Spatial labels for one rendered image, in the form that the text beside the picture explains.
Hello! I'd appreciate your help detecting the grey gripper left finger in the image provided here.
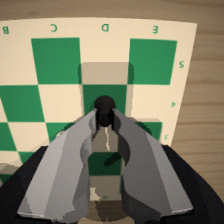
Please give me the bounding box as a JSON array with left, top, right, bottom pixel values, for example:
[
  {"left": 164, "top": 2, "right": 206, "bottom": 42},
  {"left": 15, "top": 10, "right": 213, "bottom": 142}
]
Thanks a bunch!
[{"left": 0, "top": 108, "right": 99, "bottom": 224}]

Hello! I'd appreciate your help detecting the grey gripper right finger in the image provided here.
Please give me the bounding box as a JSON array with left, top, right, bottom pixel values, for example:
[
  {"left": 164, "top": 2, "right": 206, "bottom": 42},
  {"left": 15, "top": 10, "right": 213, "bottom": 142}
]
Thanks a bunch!
[{"left": 110, "top": 108, "right": 224, "bottom": 224}]

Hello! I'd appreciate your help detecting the green and cream chessboard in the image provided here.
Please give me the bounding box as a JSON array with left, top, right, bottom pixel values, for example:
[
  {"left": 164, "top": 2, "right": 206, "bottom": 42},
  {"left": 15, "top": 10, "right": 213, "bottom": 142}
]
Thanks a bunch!
[{"left": 0, "top": 18, "right": 197, "bottom": 201}]

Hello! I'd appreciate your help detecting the black pawn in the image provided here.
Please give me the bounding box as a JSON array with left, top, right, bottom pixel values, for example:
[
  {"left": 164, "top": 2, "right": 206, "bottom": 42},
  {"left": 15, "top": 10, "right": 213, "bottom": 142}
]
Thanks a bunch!
[{"left": 94, "top": 95, "right": 115, "bottom": 127}]

